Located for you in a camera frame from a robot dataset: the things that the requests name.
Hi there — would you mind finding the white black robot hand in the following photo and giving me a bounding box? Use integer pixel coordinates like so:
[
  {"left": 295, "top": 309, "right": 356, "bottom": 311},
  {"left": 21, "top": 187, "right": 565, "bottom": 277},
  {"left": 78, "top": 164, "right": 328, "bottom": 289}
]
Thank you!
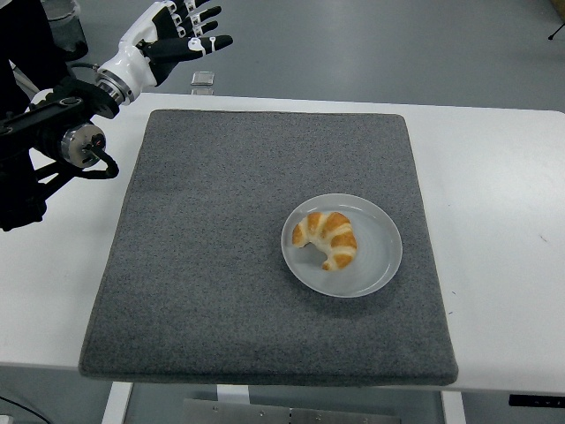
[{"left": 97, "top": 0, "right": 234, "bottom": 92}]

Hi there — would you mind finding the golden croissant bread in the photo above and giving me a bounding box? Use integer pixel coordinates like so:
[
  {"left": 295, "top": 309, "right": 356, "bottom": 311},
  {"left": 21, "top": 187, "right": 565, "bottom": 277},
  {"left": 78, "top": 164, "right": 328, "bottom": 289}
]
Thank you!
[{"left": 291, "top": 211, "right": 358, "bottom": 271}]

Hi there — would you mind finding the round grey plate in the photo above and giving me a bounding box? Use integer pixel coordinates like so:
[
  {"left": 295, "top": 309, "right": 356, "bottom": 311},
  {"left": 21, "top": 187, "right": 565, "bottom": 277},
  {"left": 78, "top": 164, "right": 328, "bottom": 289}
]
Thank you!
[{"left": 281, "top": 193, "right": 403, "bottom": 299}]

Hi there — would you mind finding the grey metal plate with screws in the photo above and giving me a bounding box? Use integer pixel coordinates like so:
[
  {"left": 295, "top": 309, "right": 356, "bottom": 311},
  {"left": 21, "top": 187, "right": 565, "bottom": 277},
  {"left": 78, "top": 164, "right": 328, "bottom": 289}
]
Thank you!
[{"left": 180, "top": 398, "right": 401, "bottom": 424}]

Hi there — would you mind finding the dark trash bin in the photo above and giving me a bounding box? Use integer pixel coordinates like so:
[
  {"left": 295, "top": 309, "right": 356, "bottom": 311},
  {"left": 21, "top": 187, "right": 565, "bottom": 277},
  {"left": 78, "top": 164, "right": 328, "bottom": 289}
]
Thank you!
[{"left": 46, "top": 0, "right": 87, "bottom": 57}]

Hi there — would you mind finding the grey felt mat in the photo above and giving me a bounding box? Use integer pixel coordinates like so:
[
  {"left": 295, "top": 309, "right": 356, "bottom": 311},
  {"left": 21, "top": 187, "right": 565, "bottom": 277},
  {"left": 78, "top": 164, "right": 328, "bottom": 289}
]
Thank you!
[{"left": 78, "top": 109, "right": 459, "bottom": 388}]

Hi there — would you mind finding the white table leg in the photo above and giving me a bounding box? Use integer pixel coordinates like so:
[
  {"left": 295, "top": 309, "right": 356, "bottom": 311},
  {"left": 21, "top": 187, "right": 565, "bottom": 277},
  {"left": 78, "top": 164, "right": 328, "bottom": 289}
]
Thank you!
[
  {"left": 101, "top": 380, "right": 135, "bottom": 424},
  {"left": 441, "top": 390, "right": 467, "bottom": 424}
]

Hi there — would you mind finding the black table control panel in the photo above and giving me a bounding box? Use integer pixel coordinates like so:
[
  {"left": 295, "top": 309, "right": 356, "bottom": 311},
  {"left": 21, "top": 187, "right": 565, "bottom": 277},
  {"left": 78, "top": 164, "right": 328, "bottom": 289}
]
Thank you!
[{"left": 508, "top": 393, "right": 565, "bottom": 407}]

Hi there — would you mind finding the white table centre bracket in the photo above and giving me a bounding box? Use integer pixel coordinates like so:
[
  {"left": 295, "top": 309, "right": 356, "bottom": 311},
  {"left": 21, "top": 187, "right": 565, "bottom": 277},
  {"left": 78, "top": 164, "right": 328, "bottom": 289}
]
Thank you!
[{"left": 215, "top": 383, "right": 252, "bottom": 403}]

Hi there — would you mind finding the black floor cable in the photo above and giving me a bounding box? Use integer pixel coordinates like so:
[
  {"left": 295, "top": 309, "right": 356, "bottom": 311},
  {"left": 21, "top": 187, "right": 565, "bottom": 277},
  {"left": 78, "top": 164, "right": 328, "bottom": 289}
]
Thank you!
[{"left": 0, "top": 395, "right": 45, "bottom": 424}]

